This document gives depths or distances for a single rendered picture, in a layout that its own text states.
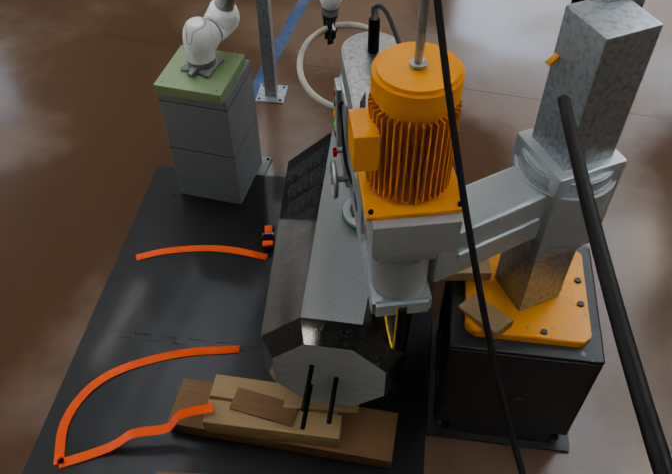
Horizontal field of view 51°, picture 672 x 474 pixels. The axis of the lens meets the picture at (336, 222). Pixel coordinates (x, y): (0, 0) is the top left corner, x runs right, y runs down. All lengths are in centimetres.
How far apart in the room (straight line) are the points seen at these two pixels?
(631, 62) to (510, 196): 55
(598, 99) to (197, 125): 240
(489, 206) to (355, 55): 71
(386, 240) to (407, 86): 46
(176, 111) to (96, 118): 130
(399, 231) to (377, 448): 159
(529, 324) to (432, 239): 102
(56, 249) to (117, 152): 85
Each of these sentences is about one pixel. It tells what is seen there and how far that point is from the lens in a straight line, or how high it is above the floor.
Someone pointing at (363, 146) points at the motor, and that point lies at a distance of 179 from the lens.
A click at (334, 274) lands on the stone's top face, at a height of 82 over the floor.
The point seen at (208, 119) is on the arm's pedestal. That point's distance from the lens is 393.
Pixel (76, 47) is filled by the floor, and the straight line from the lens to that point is 596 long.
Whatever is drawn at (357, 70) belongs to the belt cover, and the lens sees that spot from 244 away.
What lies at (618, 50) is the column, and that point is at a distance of 213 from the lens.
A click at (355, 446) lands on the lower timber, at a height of 10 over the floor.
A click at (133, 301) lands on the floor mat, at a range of 398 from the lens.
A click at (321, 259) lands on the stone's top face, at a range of 296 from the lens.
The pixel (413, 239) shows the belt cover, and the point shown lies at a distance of 196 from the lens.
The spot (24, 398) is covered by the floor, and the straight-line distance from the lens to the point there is 386.
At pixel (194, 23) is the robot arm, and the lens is 382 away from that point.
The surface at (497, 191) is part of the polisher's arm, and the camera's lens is 237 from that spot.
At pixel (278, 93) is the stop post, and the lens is 512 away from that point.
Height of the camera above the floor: 312
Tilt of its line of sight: 48 degrees down
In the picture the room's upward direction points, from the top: 1 degrees counter-clockwise
